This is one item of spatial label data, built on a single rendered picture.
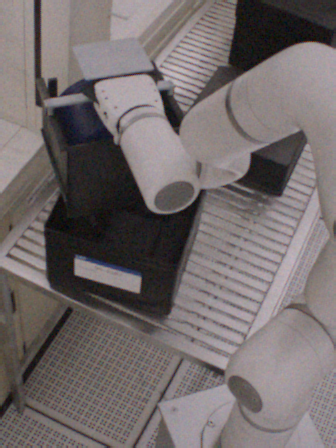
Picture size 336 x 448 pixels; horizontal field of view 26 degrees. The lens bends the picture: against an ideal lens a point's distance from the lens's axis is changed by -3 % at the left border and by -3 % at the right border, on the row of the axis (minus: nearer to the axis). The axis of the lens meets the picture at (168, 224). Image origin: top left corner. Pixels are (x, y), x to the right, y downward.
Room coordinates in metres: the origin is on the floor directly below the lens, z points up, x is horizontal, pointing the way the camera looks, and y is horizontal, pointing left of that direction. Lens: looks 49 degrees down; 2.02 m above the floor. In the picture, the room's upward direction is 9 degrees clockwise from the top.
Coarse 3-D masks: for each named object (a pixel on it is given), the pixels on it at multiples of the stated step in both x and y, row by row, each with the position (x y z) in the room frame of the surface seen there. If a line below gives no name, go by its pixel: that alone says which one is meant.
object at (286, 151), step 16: (224, 80) 1.52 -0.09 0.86; (208, 96) 1.44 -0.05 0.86; (272, 144) 1.30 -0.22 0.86; (288, 144) 1.31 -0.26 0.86; (304, 144) 1.43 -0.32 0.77; (256, 160) 1.26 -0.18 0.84; (272, 160) 1.25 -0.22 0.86; (288, 160) 1.26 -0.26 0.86; (256, 176) 1.25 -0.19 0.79; (272, 176) 1.24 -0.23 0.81; (288, 176) 1.30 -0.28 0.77; (272, 192) 1.24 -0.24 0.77
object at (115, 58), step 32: (96, 64) 0.98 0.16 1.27; (128, 64) 0.99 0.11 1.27; (64, 96) 0.97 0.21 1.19; (160, 96) 1.06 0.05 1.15; (64, 160) 0.88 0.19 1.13; (96, 160) 0.89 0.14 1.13; (64, 192) 0.88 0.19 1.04; (96, 192) 0.89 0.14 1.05; (128, 192) 0.92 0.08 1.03; (96, 224) 0.89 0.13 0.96
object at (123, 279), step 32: (64, 224) 0.99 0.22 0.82; (128, 224) 1.06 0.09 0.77; (160, 224) 1.08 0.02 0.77; (192, 224) 0.95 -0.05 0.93; (64, 256) 0.87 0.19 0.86; (96, 256) 0.86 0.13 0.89; (128, 256) 0.86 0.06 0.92; (160, 256) 0.99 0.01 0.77; (96, 288) 0.86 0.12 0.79; (128, 288) 0.85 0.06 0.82; (160, 288) 0.84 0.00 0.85
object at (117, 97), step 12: (96, 84) 0.93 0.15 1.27; (108, 84) 0.93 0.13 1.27; (120, 84) 0.93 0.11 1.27; (132, 84) 0.93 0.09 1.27; (144, 84) 0.94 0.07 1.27; (108, 96) 0.90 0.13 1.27; (120, 96) 0.90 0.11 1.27; (132, 96) 0.90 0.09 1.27; (144, 96) 0.91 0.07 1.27; (156, 96) 0.91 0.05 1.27; (96, 108) 0.91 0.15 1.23; (108, 108) 0.87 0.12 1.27; (120, 108) 0.87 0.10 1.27; (132, 108) 0.86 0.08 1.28; (108, 120) 0.86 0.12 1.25
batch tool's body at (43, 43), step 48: (0, 0) 1.24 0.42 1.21; (48, 0) 1.20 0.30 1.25; (96, 0) 1.29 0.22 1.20; (0, 48) 1.24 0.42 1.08; (48, 48) 1.20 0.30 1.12; (0, 96) 1.25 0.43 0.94; (0, 144) 1.16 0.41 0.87; (0, 192) 1.01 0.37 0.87; (0, 240) 0.99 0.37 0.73; (0, 336) 0.94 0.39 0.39; (0, 384) 0.90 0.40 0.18
